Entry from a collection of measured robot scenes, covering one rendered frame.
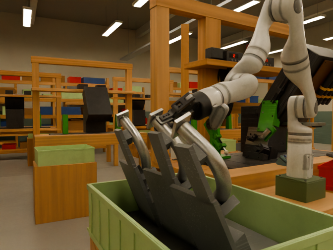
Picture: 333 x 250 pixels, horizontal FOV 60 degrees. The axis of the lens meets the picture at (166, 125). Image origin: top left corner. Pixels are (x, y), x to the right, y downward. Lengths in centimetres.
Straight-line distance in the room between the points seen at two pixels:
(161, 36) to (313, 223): 141
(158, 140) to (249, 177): 85
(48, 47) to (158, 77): 995
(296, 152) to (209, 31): 116
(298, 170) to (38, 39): 1094
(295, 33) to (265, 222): 61
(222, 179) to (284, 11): 65
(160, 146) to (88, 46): 1125
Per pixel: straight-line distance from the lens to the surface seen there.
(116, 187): 102
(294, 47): 110
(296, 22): 107
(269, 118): 195
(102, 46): 1200
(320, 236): 66
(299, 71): 115
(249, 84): 88
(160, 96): 181
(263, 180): 154
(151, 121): 72
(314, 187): 128
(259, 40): 97
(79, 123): 846
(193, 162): 52
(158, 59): 183
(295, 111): 126
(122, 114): 89
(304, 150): 127
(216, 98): 80
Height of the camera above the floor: 119
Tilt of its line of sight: 2 degrees down
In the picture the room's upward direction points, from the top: straight up
